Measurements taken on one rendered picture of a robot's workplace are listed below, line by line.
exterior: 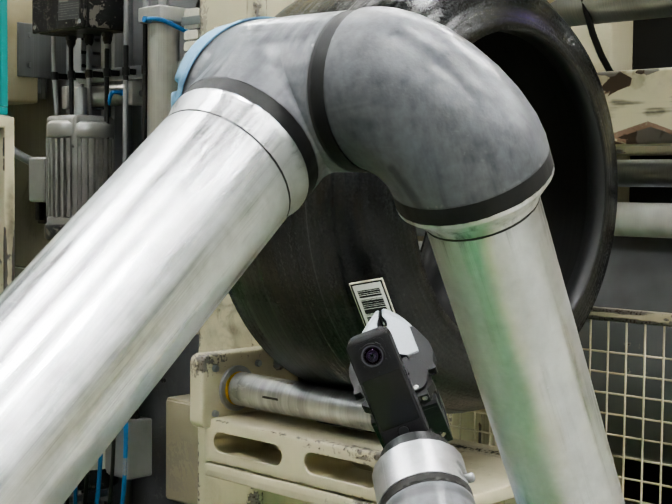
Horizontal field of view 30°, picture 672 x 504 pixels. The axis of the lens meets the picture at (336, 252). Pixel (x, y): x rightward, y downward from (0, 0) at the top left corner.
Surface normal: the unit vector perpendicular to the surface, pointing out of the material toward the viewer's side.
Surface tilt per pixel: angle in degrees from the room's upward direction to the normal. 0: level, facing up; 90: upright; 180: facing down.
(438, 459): 38
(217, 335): 90
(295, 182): 101
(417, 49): 56
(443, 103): 81
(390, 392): 95
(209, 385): 90
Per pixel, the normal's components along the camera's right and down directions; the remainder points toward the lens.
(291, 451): -0.69, 0.03
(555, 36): 0.75, -0.13
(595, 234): -0.66, -0.27
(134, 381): 0.86, 0.22
